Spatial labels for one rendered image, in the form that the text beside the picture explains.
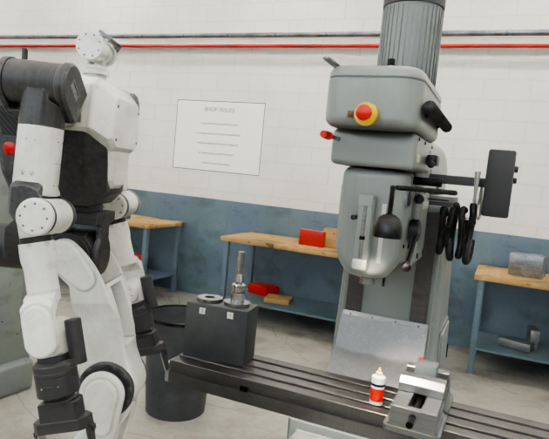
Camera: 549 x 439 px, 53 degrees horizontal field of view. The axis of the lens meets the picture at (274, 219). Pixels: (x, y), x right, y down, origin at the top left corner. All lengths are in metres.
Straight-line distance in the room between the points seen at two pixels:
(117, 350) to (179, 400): 2.16
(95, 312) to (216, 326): 0.56
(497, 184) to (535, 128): 4.05
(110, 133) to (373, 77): 0.67
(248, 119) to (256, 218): 1.16
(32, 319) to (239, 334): 0.81
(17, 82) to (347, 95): 0.78
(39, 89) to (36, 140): 0.10
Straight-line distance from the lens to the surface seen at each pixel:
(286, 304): 5.73
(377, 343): 2.06
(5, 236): 1.49
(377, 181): 1.57
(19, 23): 8.95
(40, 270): 1.23
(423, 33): 1.89
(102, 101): 1.33
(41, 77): 1.23
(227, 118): 6.64
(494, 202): 1.83
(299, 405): 1.74
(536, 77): 5.94
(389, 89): 1.46
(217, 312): 1.85
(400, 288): 2.06
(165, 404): 3.61
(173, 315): 3.84
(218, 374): 1.82
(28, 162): 1.22
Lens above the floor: 1.59
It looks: 5 degrees down
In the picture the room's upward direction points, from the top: 5 degrees clockwise
